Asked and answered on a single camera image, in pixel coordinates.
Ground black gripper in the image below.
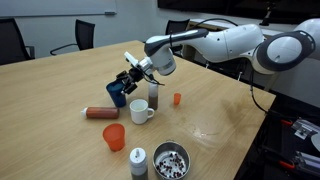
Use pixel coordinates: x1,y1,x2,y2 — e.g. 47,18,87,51
115,64,148,96

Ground blue plastic cup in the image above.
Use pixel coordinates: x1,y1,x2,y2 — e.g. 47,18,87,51
105,79,128,109

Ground brown sauce squeeze bottle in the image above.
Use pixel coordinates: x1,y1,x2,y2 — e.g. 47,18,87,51
80,106,120,120

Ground white ceramic mug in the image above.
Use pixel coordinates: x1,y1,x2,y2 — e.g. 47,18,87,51
129,98,156,126

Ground small orange plastic cup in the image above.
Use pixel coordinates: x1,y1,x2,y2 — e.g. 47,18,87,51
173,92,182,106

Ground large orange plastic cup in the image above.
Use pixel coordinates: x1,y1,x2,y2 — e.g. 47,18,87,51
102,122,127,153

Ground small clear brown-filled bottle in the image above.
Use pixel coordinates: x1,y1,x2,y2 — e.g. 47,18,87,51
148,82,159,111

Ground steel bowl with beans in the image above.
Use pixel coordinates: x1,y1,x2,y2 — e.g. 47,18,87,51
152,139,192,180

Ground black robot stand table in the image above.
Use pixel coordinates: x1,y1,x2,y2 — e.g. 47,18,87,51
233,89,320,180

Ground white round disc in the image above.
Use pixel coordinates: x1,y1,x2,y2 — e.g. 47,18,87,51
310,132,320,153

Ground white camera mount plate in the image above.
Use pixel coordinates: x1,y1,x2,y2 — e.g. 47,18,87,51
123,51,140,69

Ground black wall screen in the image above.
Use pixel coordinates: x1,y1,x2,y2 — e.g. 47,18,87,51
157,0,320,25

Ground black camera stand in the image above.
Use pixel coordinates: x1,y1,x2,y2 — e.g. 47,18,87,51
259,0,277,27

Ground orange-handled bar clamp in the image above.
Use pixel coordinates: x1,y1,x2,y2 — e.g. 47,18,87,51
265,109,294,128
261,144,296,171

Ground silver metal bracket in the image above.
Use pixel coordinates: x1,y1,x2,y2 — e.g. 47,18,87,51
290,116,320,141

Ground silver aluminium rail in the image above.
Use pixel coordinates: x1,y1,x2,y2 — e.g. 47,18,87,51
293,150,320,174

